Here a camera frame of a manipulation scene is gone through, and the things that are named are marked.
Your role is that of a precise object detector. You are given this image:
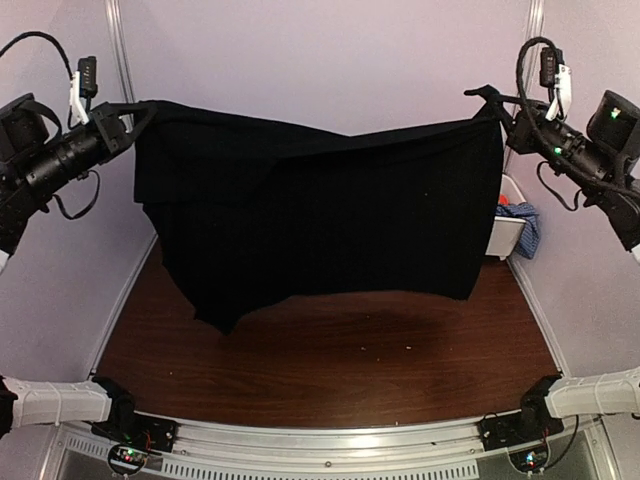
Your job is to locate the black garment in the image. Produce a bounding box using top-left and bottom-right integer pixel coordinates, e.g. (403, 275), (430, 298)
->
(134, 101), (503, 334)

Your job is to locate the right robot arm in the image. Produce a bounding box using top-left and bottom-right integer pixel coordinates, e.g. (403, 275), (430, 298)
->
(468, 85), (639, 449)

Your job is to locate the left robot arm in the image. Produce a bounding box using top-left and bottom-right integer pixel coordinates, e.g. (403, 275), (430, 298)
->
(1, 94), (156, 444)

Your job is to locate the white laundry basket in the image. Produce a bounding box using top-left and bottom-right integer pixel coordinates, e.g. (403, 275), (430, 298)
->
(484, 173), (529, 261)

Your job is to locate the blue checked shirt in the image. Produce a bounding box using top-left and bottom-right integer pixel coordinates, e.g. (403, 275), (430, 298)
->
(496, 202), (540, 260)

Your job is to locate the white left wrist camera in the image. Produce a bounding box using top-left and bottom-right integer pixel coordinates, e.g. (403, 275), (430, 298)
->
(69, 56), (98, 125)

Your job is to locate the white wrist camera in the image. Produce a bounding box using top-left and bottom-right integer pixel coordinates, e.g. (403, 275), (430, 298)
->
(539, 46), (572, 121)
(69, 56), (98, 125)

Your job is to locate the black right camera cable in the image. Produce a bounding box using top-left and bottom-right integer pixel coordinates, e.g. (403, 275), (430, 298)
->
(514, 36), (566, 151)

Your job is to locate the black camera cable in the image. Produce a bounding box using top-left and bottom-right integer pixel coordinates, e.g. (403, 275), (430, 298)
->
(0, 30), (76, 81)
(514, 36), (566, 151)

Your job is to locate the right aluminium frame post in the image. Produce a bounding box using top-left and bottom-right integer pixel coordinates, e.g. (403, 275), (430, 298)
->
(523, 0), (545, 96)

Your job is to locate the aluminium frame post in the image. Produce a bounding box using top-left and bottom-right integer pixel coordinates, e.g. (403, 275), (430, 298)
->
(104, 0), (136, 103)
(523, 0), (545, 96)

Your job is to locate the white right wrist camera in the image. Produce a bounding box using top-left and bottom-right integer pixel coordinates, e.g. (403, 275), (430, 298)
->
(539, 46), (572, 121)

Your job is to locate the left aluminium frame post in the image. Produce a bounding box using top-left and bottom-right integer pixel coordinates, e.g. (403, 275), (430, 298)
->
(104, 0), (136, 103)

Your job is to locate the black left camera cable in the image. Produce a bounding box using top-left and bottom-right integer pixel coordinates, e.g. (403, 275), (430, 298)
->
(0, 30), (76, 81)

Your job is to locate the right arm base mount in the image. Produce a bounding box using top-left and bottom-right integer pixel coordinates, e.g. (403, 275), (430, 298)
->
(476, 410), (564, 476)

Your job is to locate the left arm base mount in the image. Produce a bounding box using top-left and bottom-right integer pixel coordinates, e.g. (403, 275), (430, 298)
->
(89, 412), (178, 479)

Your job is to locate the front aluminium rail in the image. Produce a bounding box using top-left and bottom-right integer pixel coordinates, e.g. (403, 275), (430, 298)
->
(49, 384), (606, 480)

